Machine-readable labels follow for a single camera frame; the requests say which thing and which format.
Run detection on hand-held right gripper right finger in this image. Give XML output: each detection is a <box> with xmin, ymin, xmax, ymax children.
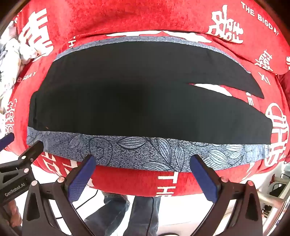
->
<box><xmin>190</xmin><ymin>155</ymin><xmax>264</xmax><ymax>236</ymax></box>

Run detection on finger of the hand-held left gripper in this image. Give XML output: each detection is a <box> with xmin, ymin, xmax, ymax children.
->
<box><xmin>0</xmin><ymin>133</ymin><xmax>15</xmax><ymax>151</ymax></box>
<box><xmin>0</xmin><ymin>141</ymin><xmax>44</xmax><ymax>180</ymax></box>

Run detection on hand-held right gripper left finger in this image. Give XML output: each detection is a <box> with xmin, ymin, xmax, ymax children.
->
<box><xmin>22</xmin><ymin>154</ymin><xmax>98</xmax><ymax>236</ymax></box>

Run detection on blue-grey floral cloth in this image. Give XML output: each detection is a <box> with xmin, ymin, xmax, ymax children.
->
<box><xmin>26</xmin><ymin>36</ymin><xmax>271</xmax><ymax>173</ymax></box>

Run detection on person's left hand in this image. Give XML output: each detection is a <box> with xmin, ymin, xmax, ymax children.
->
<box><xmin>0</xmin><ymin>200</ymin><xmax>23</xmax><ymax>227</ymax></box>

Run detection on person's legs in jeans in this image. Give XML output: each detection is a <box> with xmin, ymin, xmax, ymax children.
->
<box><xmin>84</xmin><ymin>192</ymin><xmax>131</xmax><ymax>236</ymax></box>

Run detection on red printed blanket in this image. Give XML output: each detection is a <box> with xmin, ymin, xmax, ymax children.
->
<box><xmin>0</xmin><ymin>0</ymin><xmax>290</xmax><ymax>198</ymax></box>

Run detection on person's right leg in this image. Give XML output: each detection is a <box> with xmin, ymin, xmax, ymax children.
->
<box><xmin>129</xmin><ymin>196</ymin><xmax>162</xmax><ymax>236</ymax></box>

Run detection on metal rack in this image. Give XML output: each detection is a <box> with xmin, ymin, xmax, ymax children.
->
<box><xmin>260</xmin><ymin>168</ymin><xmax>290</xmax><ymax>227</ymax></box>

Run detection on white crumpled cloth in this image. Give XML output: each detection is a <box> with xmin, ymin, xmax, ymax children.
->
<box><xmin>0</xmin><ymin>20</ymin><xmax>38</xmax><ymax>114</ymax></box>

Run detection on red printed pillow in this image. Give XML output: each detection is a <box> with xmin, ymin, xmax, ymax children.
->
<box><xmin>204</xmin><ymin>0</ymin><xmax>290</xmax><ymax>75</ymax></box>

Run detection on black cable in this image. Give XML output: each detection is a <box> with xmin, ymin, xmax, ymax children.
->
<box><xmin>54</xmin><ymin>189</ymin><xmax>99</xmax><ymax>220</ymax></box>
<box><xmin>146</xmin><ymin>197</ymin><xmax>155</xmax><ymax>236</ymax></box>

